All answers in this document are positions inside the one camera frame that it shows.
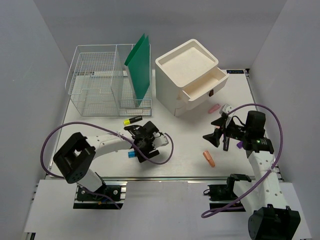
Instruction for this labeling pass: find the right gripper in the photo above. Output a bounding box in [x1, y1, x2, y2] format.
[202, 116, 250, 147]

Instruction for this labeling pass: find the blue highlighter marker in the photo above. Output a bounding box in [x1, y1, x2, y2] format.
[128, 151, 137, 158]

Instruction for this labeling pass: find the yellow highlighter marker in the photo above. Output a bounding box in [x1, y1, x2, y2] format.
[123, 115, 143, 126]

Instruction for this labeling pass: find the white top drawer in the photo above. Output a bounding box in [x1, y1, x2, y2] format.
[180, 67, 229, 111]

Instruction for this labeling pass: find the white drawer cabinet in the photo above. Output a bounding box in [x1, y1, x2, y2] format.
[155, 39, 219, 117]

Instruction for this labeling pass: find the green plastic folder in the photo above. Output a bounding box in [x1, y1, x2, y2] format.
[124, 34, 150, 108]

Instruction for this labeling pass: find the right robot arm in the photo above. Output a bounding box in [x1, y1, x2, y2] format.
[203, 110, 301, 240]

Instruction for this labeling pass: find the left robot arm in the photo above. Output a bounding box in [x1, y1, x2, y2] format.
[53, 121, 168, 200]

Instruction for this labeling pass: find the orange transparent lead case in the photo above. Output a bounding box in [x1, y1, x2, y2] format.
[202, 150, 216, 168]

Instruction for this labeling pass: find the purple highlighter marker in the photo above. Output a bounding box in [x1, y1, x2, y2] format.
[236, 141, 243, 149]

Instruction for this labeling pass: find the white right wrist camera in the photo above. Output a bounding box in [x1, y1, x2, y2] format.
[219, 104, 233, 119]

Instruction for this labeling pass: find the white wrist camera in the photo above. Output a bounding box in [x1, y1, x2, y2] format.
[219, 104, 233, 119]
[152, 133, 169, 149]

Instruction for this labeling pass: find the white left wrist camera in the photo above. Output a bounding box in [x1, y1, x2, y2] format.
[152, 133, 169, 149]

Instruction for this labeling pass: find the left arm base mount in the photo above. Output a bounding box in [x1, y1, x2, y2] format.
[73, 181, 127, 210]

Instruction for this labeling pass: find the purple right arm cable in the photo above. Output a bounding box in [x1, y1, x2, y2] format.
[201, 103, 283, 219]

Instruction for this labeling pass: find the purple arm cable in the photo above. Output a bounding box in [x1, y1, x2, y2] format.
[201, 103, 283, 219]
[41, 121, 175, 210]

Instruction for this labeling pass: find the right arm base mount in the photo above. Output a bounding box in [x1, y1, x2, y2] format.
[203, 173, 252, 210]

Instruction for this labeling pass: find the white wire mesh organizer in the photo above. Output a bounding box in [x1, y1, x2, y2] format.
[65, 44, 152, 117]

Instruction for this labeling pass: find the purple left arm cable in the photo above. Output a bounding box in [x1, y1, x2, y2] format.
[41, 121, 175, 210]

